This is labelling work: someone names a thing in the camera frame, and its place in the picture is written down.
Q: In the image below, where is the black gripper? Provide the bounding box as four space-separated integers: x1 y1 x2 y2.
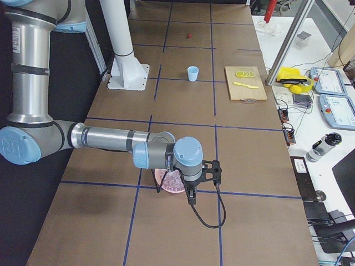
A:
182 177 202 205

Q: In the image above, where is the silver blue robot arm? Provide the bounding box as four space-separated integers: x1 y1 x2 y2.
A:
1 1 206 205

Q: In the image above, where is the clear ice cubes pile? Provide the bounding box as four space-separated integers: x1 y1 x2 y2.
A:
162 171 185 193

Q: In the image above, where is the light blue cup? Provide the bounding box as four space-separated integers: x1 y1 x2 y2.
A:
187 66 199 82

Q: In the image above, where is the pink bowl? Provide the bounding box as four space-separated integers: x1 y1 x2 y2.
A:
154 169 185 193

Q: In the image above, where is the wooden cutting board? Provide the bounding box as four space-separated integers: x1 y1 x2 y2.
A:
225 66 267 103

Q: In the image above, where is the yellow plastic knife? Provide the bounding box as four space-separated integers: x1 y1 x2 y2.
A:
233 81 259 89

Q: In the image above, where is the yellow cloth bag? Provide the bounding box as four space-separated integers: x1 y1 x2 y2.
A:
276 66 314 94

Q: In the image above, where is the lower teach pendant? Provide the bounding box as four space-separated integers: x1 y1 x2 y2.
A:
318 94 354 131

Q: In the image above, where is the teach pendant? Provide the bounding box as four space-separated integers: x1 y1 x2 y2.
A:
310 67 347 96
318 94 354 131

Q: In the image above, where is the upper teach pendant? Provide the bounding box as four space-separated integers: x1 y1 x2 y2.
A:
310 67 347 96

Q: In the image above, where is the black camera cable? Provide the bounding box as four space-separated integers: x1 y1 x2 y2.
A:
191 182 227 229

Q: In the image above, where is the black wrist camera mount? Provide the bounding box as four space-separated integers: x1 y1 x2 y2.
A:
199 160 222 191

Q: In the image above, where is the white camera stand pillar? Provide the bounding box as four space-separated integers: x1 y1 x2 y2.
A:
100 0 150 91

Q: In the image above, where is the aluminium frame post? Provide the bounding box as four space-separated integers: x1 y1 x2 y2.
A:
265 0 315 86

